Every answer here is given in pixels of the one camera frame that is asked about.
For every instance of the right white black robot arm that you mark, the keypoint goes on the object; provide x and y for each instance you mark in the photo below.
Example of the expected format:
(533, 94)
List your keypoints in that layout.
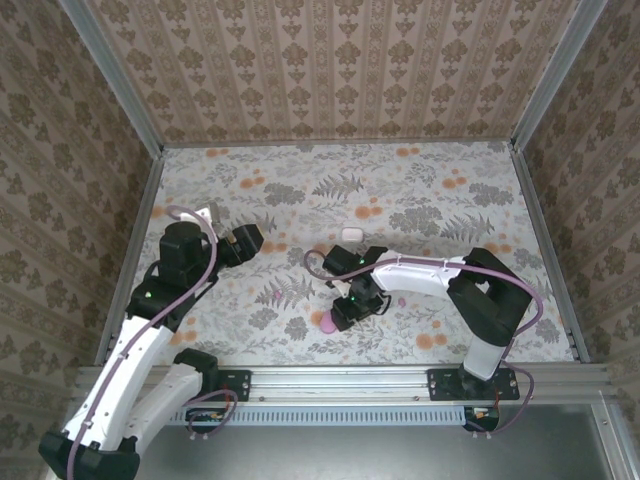
(415, 277)

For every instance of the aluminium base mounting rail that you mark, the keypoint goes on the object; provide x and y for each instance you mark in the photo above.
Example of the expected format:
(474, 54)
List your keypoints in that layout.
(340, 382)

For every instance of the aluminium table side rail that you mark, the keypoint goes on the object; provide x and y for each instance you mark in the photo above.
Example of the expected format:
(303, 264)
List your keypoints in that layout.
(134, 250)
(530, 190)

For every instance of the aluminium table end rail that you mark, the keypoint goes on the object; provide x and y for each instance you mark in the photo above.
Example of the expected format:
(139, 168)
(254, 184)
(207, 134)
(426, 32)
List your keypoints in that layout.
(340, 143)

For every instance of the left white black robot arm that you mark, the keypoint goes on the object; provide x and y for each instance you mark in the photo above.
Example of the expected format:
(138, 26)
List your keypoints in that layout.
(130, 370)

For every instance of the floral patterned tablecloth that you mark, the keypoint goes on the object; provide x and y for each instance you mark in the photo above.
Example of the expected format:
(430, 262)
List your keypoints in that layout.
(380, 350)

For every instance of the pink earbud charging case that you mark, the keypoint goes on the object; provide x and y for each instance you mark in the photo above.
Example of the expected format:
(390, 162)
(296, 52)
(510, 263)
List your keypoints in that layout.
(327, 325)

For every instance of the grey metal sheet panel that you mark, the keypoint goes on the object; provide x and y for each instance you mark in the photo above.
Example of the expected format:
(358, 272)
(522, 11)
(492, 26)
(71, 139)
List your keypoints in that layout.
(340, 455)

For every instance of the aluminium frame corner post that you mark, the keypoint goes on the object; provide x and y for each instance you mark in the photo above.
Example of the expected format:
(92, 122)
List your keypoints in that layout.
(117, 80)
(556, 75)

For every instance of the white earbud charging case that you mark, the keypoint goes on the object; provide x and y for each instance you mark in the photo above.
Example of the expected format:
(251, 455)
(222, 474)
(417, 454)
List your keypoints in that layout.
(351, 235)

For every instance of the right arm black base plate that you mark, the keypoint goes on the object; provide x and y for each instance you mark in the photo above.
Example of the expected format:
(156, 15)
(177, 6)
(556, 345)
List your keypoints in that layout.
(440, 385)

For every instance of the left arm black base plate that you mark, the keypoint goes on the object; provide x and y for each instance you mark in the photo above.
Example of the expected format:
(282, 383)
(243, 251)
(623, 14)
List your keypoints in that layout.
(240, 385)

